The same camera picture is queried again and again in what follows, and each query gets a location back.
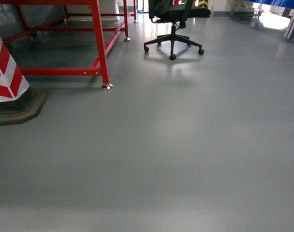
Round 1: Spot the steel roller conveyor rack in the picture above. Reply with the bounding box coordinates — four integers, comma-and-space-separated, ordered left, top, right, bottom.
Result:
228, 0, 294, 41

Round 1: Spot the black office chair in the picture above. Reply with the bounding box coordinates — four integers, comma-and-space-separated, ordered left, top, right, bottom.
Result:
144, 0, 211, 60

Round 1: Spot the red metal frame table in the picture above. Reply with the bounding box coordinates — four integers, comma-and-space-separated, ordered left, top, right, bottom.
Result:
0, 0, 136, 91

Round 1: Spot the red white traffic cone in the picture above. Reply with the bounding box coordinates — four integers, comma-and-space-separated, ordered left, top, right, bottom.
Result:
0, 37, 47, 126

